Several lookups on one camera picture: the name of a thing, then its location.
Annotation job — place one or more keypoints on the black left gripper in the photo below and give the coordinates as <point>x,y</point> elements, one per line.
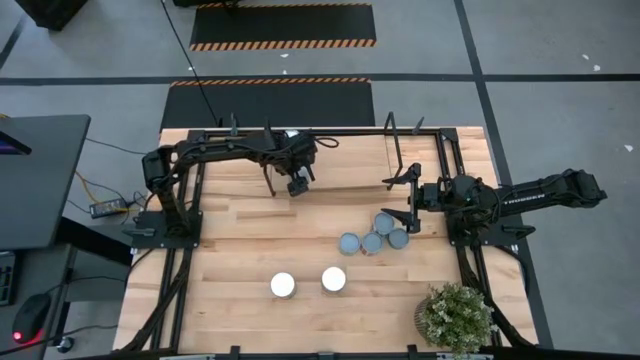
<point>299,155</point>

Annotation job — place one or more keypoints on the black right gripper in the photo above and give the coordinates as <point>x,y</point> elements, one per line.
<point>430,197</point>

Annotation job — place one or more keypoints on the grey-blue cup top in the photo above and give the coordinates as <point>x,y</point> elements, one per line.
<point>383,223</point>

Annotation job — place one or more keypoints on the grey-blue cup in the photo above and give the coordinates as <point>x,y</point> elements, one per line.
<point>349,243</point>
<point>398,238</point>
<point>383,223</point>

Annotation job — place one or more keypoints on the white cup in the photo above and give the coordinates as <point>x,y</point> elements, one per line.
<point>333,278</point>
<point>283,284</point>

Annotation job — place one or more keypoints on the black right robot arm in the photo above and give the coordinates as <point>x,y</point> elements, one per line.
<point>540,192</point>

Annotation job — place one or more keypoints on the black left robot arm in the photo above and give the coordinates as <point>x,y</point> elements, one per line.
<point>225,150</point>

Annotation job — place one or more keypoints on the white can teal rim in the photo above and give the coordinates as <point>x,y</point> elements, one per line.
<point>372,242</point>

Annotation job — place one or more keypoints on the black hazard striped mat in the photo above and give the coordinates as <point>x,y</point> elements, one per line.
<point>282,22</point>
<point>270,105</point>

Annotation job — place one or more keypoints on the green potted plant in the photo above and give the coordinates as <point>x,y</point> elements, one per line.
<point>457,317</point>

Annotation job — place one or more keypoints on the black power adapter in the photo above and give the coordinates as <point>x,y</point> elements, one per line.
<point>107,208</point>

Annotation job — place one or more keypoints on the black office desk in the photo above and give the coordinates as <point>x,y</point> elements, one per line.
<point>40,185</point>

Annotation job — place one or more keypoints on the dark screen device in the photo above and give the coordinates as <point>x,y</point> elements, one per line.
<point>12,144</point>

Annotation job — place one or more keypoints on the black box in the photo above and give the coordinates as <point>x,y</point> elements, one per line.
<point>50,12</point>

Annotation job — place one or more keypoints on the black round desk foot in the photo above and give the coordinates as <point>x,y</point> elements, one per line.
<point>65,344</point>

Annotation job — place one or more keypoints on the black computer mouse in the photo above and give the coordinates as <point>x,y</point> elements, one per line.
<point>31,317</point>

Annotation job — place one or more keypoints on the black keyboard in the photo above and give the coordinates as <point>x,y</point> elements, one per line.
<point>7,280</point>

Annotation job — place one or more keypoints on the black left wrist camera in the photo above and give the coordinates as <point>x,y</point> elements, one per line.
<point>298,186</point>

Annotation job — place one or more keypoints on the black aluminium table frame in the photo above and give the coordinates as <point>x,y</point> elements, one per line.
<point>360,133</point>

